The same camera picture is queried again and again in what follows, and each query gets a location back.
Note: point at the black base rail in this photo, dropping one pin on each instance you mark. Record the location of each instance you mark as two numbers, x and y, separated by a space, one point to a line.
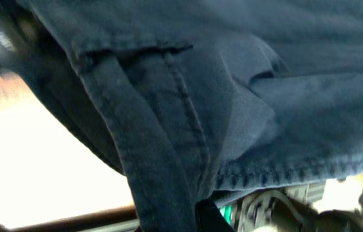
284 209

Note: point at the dark blue shorts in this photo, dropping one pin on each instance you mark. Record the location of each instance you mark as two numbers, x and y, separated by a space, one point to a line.
198 103

